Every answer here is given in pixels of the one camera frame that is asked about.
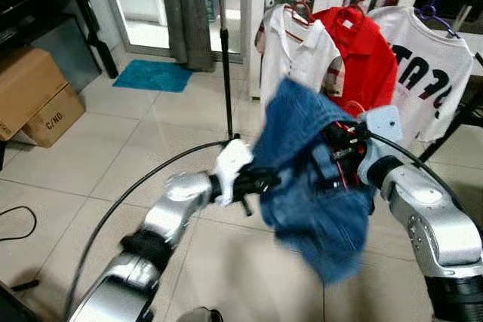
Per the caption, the blue denim garment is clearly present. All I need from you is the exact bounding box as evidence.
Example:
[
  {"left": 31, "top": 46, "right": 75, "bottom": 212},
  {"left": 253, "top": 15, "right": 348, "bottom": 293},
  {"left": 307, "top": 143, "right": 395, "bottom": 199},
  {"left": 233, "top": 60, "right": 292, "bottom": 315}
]
[{"left": 253, "top": 77, "right": 377, "bottom": 285}]

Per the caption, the purple plastic hanger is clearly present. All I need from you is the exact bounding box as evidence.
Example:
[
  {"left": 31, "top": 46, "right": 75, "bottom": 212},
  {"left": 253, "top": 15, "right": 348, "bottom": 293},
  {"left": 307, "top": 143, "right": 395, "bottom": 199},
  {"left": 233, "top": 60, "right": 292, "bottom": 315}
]
[{"left": 414, "top": 0, "right": 460, "bottom": 38}]

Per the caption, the red collared shirt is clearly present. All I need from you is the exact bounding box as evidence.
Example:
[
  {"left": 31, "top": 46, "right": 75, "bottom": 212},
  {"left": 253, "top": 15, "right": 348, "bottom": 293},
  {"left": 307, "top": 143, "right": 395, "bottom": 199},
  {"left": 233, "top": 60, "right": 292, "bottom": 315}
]
[{"left": 313, "top": 7, "right": 398, "bottom": 117}]

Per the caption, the white polo shirt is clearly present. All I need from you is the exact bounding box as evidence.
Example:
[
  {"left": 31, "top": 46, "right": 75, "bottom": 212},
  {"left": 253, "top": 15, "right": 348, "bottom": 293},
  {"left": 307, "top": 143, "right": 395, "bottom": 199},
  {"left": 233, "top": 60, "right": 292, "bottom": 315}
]
[{"left": 257, "top": 4, "right": 344, "bottom": 112}]

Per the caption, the black table leg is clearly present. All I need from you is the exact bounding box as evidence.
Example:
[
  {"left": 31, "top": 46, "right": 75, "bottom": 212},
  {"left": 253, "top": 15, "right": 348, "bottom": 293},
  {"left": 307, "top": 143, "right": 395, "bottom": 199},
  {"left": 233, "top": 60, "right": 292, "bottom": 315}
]
[{"left": 419, "top": 88, "right": 483, "bottom": 164}]

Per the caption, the white T-shirt with black print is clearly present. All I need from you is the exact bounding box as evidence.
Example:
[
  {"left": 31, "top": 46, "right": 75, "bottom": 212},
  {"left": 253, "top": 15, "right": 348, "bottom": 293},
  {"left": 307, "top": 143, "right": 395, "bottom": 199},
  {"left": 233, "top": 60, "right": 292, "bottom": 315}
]
[{"left": 370, "top": 5, "right": 478, "bottom": 146}]

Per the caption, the grey robot leg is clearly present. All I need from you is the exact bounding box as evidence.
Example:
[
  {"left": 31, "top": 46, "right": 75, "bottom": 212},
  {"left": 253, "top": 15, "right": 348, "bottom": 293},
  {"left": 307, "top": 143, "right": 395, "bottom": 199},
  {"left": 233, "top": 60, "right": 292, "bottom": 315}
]
[{"left": 177, "top": 307, "right": 223, "bottom": 322}]

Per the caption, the teal floor mat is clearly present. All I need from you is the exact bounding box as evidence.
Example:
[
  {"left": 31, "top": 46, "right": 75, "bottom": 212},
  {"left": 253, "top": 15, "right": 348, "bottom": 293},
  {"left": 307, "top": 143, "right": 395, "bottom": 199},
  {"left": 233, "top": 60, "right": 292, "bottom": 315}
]
[{"left": 113, "top": 59, "right": 194, "bottom": 94}]

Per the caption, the grey curtain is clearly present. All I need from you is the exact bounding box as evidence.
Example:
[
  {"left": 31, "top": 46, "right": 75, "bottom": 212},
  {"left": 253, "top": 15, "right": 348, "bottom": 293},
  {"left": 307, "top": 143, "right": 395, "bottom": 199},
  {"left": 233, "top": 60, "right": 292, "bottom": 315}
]
[{"left": 158, "top": 0, "right": 217, "bottom": 72}]

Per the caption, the small printed cardboard box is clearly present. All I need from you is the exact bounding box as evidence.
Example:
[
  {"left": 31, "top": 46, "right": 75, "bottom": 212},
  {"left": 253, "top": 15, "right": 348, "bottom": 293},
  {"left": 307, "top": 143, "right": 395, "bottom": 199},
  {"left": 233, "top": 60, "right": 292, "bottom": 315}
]
[{"left": 23, "top": 84, "right": 86, "bottom": 148}]

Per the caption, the large plain cardboard box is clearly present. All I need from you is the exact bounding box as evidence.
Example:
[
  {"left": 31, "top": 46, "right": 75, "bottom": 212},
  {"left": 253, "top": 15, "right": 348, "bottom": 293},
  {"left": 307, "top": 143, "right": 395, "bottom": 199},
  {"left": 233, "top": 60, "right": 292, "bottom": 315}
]
[{"left": 0, "top": 47, "right": 70, "bottom": 142}]

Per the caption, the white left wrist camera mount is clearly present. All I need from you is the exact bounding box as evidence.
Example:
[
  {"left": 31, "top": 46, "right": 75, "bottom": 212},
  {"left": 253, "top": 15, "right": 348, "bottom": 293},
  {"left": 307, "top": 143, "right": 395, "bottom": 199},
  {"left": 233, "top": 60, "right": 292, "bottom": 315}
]
[{"left": 214, "top": 139, "right": 255, "bottom": 206}]

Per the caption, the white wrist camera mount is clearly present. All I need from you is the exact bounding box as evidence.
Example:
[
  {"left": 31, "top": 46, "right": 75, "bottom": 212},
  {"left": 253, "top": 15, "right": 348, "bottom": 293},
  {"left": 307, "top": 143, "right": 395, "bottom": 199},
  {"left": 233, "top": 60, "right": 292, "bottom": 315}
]
[
  {"left": 214, "top": 139, "right": 255, "bottom": 206},
  {"left": 356, "top": 105, "right": 403, "bottom": 183}
]

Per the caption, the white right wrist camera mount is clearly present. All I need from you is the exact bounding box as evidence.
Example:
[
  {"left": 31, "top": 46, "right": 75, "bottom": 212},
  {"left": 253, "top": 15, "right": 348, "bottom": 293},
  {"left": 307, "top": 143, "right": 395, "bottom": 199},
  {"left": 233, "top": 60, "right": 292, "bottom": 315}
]
[{"left": 356, "top": 105, "right": 403, "bottom": 183}]

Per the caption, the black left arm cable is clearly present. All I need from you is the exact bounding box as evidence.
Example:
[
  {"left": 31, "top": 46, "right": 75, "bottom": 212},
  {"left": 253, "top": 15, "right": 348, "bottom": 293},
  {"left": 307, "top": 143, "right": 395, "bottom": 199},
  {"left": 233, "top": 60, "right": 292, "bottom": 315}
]
[{"left": 64, "top": 140, "right": 231, "bottom": 319}]

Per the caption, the black floor cable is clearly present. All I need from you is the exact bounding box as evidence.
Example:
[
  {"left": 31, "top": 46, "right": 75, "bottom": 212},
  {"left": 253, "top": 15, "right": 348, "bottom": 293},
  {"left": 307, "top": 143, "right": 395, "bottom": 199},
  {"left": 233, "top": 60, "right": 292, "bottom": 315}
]
[{"left": 0, "top": 205, "right": 37, "bottom": 244}]

